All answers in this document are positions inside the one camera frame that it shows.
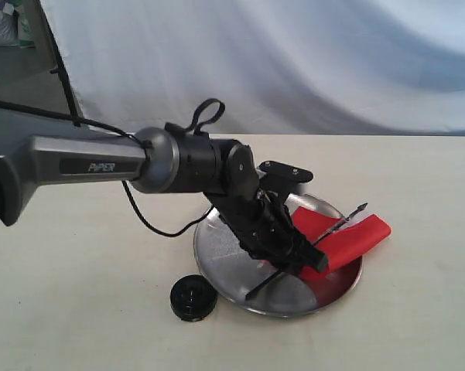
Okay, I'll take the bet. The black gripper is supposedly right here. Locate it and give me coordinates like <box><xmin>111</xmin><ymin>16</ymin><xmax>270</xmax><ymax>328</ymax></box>
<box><xmin>223</xmin><ymin>191</ymin><xmax>328</xmax><ymax>277</ymax></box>

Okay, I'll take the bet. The red flag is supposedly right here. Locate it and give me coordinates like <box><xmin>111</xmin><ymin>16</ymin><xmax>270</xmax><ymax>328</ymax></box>
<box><xmin>245</xmin><ymin>203</ymin><xmax>391</xmax><ymax>301</ymax></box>

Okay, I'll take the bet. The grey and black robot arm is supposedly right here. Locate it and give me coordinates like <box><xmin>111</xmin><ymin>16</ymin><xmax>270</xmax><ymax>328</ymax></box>
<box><xmin>0</xmin><ymin>109</ymin><xmax>328</xmax><ymax>271</ymax></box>

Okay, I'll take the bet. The black round flag base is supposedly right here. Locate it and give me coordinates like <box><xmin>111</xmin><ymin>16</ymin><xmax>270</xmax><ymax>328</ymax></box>
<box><xmin>169</xmin><ymin>274</ymin><xmax>218</xmax><ymax>322</ymax></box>

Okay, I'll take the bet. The round silver metal plate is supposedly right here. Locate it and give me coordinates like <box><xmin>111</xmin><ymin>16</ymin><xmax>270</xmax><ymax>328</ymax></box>
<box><xmin>193</xmin><ymin>210</ymin><xmax>363</xmax><ymax>318</ymax></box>

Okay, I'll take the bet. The white backdrop cloth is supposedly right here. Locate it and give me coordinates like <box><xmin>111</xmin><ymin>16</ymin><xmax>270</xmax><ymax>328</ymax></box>
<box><xmin>42</xmin><ymin>1</ymin><xmax>465</xmax><ymax>135</ymax></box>

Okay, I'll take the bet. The black backdrop stand pole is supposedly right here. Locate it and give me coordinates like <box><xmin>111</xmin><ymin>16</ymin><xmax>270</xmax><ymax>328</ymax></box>
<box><xmin>38</xmin><ymin>1</ymin><xmax>82</xmax><ymax>118</ymax></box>

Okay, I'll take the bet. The white sack in background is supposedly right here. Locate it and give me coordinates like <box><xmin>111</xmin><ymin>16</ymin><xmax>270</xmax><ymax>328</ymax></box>
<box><xmin>0</xmin><ymin>0</ymin><xmax>35</xmax><ymax>49</ymax></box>

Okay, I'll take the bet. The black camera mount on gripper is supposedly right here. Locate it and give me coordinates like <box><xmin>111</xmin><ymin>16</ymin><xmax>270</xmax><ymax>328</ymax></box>
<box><xmin>258</xmin><ymin>161</ymin><xmax>313</xmax><ymax>203</ymax></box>

